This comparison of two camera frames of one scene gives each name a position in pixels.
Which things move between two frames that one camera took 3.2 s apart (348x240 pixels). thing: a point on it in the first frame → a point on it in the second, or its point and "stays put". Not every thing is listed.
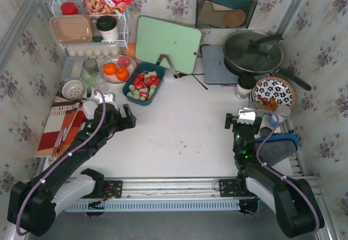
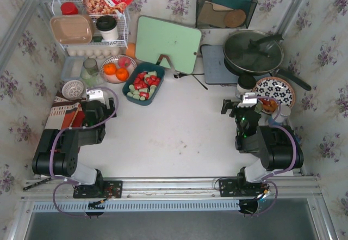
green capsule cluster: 152,88 stays put
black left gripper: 126,118 → 109,108
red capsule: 141,75 stays put
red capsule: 138,85 stays put
